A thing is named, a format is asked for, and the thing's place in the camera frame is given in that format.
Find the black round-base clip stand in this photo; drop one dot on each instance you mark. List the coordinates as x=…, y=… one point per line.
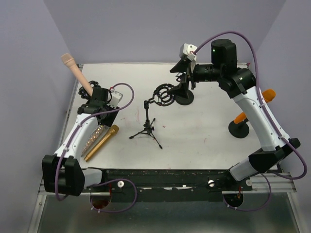
x=184, y=100

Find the gold microphone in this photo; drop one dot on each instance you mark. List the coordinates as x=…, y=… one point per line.
x=112, y=131

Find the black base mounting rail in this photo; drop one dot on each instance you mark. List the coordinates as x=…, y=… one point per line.
x=167, y=185

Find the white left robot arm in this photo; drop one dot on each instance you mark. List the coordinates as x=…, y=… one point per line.
x=62, y=171

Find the glitter silver-head microphone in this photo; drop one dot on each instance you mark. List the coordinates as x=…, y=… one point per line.
x=98, y=133

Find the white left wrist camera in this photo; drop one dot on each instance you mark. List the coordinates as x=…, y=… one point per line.
x=116, y=98

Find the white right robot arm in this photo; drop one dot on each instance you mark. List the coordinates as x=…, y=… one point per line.
x=240, y=85

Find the black round-base orange-mic stand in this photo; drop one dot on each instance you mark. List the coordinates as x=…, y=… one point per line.
x=240, y=130

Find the orange microphone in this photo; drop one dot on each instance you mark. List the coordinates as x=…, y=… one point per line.
x=250, y=104

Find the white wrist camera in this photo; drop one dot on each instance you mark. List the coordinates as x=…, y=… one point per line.
x=116, y=98
x=187, y=52

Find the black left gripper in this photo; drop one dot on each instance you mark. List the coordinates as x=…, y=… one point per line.
x=109, y=121

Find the black tripod microphone stand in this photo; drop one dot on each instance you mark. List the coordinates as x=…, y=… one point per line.
x=160, y=97

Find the pink beige microphone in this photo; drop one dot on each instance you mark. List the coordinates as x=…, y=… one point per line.
x=69, y=62

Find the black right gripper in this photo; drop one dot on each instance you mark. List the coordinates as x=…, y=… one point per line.
x=181, y=66

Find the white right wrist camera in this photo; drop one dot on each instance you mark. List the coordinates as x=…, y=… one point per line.
x=187, y=52

